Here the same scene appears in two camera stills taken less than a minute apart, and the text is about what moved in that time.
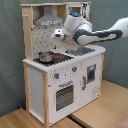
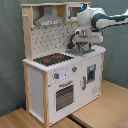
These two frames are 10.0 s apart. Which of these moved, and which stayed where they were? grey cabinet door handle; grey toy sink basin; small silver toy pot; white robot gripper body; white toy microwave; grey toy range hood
Moved: small silver toy pot; white robot gripper body
Stayed: grey toy sink basin; grey toy range hood; white toy microwave; grey cabinet door handle
